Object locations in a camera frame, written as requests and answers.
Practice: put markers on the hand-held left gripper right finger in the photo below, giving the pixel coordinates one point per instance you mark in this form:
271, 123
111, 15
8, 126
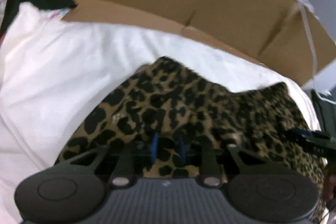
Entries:
183, 149

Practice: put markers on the leopard print garment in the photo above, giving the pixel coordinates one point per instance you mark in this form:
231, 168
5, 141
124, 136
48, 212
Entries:
162, 98

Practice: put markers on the cream bear print blanket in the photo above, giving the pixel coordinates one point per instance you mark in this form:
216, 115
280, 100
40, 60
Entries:
65, 69

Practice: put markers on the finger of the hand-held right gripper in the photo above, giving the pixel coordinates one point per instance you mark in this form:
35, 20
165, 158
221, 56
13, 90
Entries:
299, 134

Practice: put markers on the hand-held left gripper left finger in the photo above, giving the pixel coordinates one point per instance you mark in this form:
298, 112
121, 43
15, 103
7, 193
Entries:
154, 148

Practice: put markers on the folded black garment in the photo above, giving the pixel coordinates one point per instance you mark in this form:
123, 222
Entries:
325, 113

